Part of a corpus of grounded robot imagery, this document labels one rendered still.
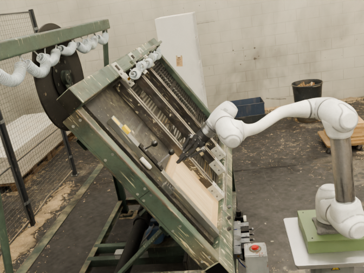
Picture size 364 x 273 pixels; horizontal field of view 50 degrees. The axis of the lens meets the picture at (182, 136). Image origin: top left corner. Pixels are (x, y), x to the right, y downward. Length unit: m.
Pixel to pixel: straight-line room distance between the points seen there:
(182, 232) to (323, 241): 0.84
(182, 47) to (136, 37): 1.74
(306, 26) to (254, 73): 1.25
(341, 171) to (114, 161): 1.16
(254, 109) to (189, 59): 1.46
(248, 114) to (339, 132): 4.81
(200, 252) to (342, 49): 6.21
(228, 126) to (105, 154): 0.63
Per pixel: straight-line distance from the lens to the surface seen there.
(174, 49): 6.22
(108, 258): 3.73
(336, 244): 2.49
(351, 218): 2.25
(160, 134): 2.62
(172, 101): 3.30
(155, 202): 2.06
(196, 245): 2.17
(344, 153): 2.12
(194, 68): 6.24
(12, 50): 2.42
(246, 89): 7.74
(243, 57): 7.61
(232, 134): 1.83
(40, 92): 2.73
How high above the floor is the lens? 2.26
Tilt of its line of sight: 19 degrees down
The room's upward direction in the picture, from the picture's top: 9 degrees counter-clockwise
